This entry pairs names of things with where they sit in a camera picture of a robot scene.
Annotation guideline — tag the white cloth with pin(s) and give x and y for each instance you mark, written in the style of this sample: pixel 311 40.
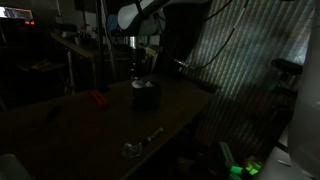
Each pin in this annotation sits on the white cloth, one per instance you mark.
pixel 141 84

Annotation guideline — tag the dark flat tool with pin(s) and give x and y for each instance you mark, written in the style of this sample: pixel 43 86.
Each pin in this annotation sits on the dark flat tool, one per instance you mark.
pixel 53 113

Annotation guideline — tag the crumpled clear plastic piece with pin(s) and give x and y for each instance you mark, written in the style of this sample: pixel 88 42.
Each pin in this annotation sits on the crumpled clear plastic piece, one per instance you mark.
pixel 131 151

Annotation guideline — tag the red block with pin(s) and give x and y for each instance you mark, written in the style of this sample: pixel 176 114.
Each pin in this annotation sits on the red block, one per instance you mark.
pixel 101 101

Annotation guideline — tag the translucent cup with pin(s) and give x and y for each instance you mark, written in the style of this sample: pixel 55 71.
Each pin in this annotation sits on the translucent cup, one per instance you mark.
pixel 12 169

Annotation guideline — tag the lit monitor screen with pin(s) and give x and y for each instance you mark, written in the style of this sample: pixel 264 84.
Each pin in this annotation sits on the lit monitor screen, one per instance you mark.
pixel 15 13

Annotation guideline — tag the wooden side table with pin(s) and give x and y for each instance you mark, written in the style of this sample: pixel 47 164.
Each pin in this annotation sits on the wooden side table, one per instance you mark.
pixel 72 49

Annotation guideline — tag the black box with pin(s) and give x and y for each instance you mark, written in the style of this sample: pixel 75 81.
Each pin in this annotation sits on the black box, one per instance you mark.
pixel 146 99

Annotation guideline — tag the green glowing object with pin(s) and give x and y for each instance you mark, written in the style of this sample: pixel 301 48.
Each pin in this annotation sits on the green glowing object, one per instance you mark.
pixel 251 167

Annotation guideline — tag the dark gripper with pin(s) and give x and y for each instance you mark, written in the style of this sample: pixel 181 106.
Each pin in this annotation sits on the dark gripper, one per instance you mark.
pixel 137 56

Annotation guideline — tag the black camera on stand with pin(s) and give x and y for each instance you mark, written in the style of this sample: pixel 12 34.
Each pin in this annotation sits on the black camera on stand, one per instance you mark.
pixel 287 66

